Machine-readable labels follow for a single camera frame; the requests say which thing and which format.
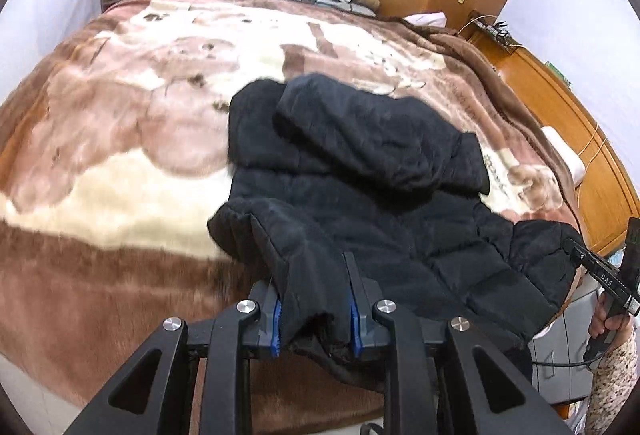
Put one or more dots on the brown patterned plush blanket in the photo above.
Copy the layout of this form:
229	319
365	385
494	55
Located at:
115	155

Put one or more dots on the wooden headboard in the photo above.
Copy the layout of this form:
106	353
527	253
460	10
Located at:
606	197

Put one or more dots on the nightstand clutter with cables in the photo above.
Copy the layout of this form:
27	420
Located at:
489	24

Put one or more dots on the white pillow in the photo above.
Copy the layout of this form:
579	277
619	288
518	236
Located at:
572	160

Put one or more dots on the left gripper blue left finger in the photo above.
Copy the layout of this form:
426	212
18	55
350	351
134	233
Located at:
265	336

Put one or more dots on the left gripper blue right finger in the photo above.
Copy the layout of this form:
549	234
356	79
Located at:
370	339

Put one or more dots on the black padded jacket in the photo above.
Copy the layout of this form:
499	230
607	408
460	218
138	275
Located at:
323	172

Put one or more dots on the floral sleeve right forearm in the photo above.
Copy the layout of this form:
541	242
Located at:
612	383

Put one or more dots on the person's right hand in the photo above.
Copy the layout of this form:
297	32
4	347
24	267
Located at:
601	320

